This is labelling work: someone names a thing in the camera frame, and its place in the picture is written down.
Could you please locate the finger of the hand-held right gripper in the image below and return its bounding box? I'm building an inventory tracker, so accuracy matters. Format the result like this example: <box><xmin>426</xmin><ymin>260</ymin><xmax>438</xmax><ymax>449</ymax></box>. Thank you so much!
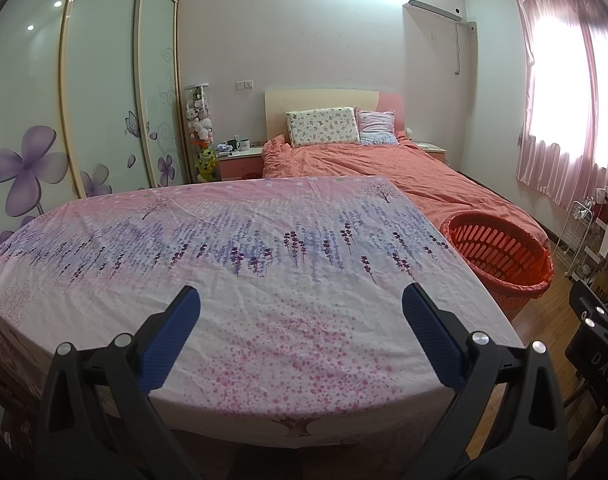
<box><xmin>568</xmin><ymin>280</ymin><xmax>608</xmax><ymax>334</ymax></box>

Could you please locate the clear tube of plush toys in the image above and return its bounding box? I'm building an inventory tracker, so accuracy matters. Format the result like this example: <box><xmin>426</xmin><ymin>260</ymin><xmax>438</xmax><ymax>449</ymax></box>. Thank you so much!
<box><xmin>184</xmin><ymin>83</ymin><xmax>217</xmax><ymax>148</ymax></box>

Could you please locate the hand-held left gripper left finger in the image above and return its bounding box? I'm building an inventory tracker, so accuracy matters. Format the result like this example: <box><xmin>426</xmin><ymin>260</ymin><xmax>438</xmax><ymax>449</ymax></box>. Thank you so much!
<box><xmin>43</xmin><ymin>285</ymin><xmax>202</xmax><ymax>480</ymax></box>

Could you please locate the pink floral tablecloth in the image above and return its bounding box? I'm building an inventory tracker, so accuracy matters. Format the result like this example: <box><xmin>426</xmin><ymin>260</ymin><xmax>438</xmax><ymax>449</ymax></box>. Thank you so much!
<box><xmin>0</xmin><ymin>176</ymin><xmax>527</xmax><ymax>448</ymax></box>

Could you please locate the white air conditioner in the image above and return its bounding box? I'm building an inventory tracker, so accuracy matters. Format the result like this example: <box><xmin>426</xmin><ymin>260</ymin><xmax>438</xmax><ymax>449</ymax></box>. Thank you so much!
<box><xmin>408</xmin><ymin>0</ymin><xmax>463</xmax><ymax>23</ymax></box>

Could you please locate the white wire rack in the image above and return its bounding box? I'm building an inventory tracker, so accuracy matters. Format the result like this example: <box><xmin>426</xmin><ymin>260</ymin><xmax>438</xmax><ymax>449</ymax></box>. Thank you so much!
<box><xmin>554</xmin><ymin>200</ymin><xmax>593</xmax><ymax>281</ymax></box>

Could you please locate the green plush toy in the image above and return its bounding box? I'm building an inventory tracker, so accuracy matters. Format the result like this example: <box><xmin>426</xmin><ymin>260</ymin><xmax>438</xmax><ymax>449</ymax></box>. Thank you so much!
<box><xmin>195</xmin><ymin>145</ymin><xmax>219</xmax><ymax>183</ymax></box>

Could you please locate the brown paper bag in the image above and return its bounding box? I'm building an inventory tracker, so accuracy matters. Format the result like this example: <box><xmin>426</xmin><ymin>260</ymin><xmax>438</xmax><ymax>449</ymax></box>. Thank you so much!
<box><xmin>591</xmin><ymin>265</ymin><xmax>608</xmax><ymax>302</ymax></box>

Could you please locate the flower print sliding wardrobe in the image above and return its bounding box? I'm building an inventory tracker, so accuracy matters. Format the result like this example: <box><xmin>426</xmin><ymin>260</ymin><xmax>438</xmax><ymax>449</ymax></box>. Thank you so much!
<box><xmin>0</xmin><ymin>0</ymin><xmax>189</xmax><ymax>261</ymax></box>

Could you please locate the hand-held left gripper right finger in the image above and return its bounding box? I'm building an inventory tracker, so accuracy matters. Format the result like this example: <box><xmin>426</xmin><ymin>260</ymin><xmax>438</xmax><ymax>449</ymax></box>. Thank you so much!
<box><xmin>402</xmin><ymin>283</ymin><xmax>568</xmax><ymax>480</ymax></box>

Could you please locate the pink nightstand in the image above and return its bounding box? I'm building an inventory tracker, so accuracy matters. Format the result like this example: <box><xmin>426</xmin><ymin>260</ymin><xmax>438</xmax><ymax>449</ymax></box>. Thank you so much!
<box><xmin>415</xmin><ymin>140</ymin><xmax>449</xmax><ymax>163</ymax></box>
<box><xmin>218</xmin><ymin>146</ymin><xmax>265</xmax><ymax>182</ymax></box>

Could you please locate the beige pink headboard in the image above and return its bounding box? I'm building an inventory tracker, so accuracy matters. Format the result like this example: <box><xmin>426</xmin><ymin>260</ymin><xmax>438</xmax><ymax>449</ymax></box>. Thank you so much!
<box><xmin>265</xmin><ymin>88</ymin><xmax>405</xmax><ymax>141</ymax></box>

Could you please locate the floral print pillow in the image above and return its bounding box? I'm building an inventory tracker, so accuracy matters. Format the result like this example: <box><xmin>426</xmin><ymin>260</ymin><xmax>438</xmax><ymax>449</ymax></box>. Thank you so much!
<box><xmin>285</xmin><ymin>106</ymin><xmax>361</xmax><ymax>149</ymax></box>

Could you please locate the pink striped pillow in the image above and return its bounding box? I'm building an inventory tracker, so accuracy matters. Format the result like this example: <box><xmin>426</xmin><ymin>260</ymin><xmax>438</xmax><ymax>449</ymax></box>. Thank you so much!
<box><xmin>355</xmin><ymin>106</ymin><xmax>401</xmax><ymax>147</ymax></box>

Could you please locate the orange plastic laundry basket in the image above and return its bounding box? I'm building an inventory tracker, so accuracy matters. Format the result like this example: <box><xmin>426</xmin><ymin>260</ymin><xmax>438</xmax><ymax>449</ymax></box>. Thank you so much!
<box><xmin>441</xmin><ymin>211</ymin><xmax>555</xmax><ymax>323</ymax></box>

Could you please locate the bed with salmon cover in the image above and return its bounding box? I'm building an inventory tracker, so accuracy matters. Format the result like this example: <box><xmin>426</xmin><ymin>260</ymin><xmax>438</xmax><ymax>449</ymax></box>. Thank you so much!
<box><xmin>261</xmin><ymin>134</ymin><xmax>552</xmax><ymax>246</ymax></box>

